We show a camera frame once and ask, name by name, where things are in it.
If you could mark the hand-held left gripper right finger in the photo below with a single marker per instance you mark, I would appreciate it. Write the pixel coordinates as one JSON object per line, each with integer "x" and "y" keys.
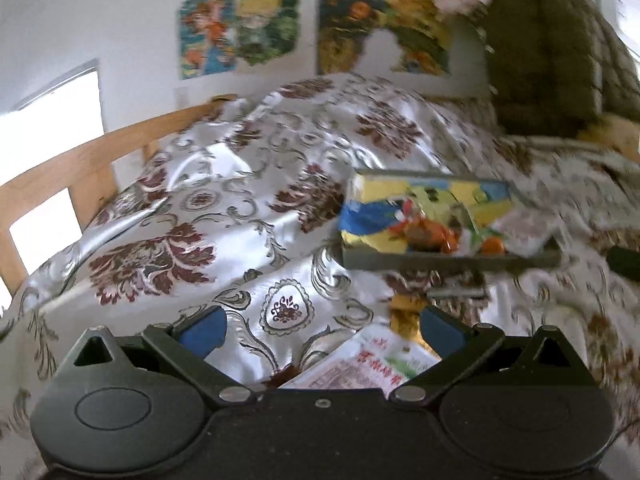
{"x": 442, "y": 334}

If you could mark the grey shallow tray box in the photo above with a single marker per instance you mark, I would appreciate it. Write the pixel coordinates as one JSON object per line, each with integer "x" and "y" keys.
{"x": 400, "y": 260}

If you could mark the blond figure cartoon poster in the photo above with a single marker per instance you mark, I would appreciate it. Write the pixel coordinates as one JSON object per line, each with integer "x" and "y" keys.
{"x": 267, "y": 25}

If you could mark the gold foil snack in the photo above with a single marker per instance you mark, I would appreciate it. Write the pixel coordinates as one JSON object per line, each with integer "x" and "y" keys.
{"x": 405, "y": 320}

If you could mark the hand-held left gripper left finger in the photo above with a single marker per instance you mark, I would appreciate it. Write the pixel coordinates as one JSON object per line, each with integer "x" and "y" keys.
{"x": 204, "y": 332}

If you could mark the torn tree painting poster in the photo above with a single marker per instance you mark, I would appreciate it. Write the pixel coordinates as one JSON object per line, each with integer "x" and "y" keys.
{"x": 350, "y": 35}

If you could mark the floral satin bed cover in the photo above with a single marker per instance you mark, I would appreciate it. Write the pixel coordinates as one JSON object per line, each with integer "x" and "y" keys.
{"x": 200, "y": 210}

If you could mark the wooden bed frame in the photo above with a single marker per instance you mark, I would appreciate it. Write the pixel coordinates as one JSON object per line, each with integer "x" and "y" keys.
{"x": 75, "y": 170}

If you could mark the white red-print snack packet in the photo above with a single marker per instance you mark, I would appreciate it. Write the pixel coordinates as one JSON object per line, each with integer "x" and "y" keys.
{"x": 525, "y": 230}
{"x": 365, "y": 367}

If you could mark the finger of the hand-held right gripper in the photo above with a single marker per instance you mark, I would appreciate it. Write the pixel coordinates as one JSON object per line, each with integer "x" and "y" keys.
{"x": 625, "y": 262}

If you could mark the olive quilted jacket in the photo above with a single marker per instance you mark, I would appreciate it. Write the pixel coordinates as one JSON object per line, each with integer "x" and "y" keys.
{"x": 550, "y": 50}

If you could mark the orange-haired figure cartoon poster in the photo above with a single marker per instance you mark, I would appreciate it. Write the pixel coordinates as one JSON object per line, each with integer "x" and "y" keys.
{"x": 207, "y": 35}

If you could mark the cartoon drawing paper liner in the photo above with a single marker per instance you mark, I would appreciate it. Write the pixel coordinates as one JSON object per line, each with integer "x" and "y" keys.
{"x": 370, "y": 210}

